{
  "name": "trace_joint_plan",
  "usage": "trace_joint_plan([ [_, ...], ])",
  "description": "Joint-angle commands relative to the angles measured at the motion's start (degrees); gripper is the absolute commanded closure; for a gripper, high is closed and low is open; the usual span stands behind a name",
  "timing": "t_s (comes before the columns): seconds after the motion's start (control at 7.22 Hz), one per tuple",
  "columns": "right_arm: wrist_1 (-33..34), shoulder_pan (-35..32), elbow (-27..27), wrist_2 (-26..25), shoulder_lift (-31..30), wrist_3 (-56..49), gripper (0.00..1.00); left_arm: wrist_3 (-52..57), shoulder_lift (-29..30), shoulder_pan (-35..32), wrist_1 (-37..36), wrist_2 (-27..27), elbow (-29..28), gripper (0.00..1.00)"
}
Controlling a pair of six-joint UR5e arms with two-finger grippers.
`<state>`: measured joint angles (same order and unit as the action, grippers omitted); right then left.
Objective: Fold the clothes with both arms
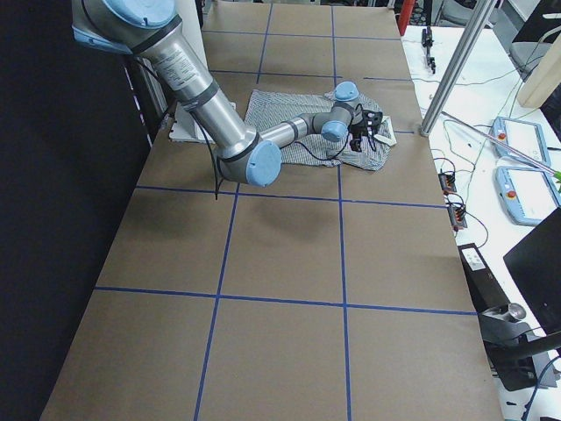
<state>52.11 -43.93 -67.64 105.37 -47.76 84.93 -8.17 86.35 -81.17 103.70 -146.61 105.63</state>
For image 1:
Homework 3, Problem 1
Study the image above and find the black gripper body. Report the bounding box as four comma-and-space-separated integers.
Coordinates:
349, 125, 368, 142

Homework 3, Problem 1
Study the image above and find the striped polo shirt white collar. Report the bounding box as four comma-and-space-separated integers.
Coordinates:
245, 89, 397, 171

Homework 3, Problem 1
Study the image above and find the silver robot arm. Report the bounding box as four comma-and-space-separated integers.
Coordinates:
72, 1, 363, 187

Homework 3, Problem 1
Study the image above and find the orange black connector board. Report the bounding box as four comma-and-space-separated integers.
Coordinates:
438, 172, 457, 196

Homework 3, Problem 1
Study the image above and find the black tripod stick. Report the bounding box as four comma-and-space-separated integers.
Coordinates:
422, 25, 437, 75

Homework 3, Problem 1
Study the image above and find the upper blue teach pendant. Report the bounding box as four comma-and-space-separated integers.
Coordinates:
490, 117, 550, 166

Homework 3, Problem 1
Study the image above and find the blue teach pendant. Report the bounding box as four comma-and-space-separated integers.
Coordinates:
494, 166, 560, 226
490, 117, 550, 166

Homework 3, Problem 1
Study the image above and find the lower blue teach pendant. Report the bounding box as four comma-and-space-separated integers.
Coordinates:
494, 166, 560, 226

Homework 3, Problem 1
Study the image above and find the black box with white label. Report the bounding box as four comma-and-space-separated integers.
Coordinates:
458, 243, 509, 313

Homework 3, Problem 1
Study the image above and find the metal rod with white hook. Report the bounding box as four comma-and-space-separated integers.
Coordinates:
441, 111, 560, 182

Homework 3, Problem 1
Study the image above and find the black monitor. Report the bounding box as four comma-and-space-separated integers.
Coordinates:
503, 209, 561, 333

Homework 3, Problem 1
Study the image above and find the black desk stand with knob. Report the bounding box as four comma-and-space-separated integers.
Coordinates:
478, 303, 560, 392

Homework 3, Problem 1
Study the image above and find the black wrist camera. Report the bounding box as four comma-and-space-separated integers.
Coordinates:
360, 110, 384, 137

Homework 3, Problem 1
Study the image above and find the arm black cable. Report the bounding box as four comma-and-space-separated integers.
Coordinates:
212, 131, 365, 203

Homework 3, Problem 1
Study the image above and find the aluminium frame post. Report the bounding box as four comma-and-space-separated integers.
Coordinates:
420, 0, 495, 137

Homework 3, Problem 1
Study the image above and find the white camera mast with base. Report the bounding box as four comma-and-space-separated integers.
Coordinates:
172, 1, 245, 149

